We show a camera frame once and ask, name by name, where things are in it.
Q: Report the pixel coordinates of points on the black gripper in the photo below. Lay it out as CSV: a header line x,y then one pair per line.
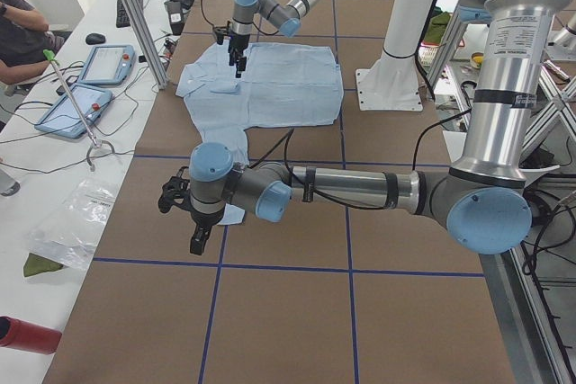
x,y
203,218
235,44

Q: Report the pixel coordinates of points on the light blue button shirt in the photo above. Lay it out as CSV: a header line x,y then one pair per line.
x,y
284,85

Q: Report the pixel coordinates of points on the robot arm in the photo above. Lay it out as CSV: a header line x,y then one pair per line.
x,y
479,200
286,18

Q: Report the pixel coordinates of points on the far teach pendant tablet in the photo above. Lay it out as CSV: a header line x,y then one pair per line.
x,y
107,65

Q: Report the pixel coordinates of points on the teach pendant tablet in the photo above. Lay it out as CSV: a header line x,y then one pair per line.
x,y
107,65
61,119

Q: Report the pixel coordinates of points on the clear plastic bag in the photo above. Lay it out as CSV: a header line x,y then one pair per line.
x,y
71,233

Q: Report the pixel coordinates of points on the black computer mouse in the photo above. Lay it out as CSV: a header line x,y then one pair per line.
x,y
95,38

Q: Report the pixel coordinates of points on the green cloth piece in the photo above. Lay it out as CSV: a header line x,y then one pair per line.
x,y
35,265

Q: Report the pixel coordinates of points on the near teach pendant tablet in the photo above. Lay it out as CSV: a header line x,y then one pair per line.
x,y
61,119

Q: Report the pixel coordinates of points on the metal rod stand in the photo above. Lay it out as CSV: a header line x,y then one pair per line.
x,y
97,143

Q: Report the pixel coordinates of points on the red cylinder bottle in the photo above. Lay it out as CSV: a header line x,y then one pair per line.
x,y
25,336

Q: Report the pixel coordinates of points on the seated person grey shirt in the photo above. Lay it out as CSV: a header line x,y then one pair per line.
x,y
25,35

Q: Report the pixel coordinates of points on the aluminium frame post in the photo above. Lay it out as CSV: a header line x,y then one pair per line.
x,y
145,40

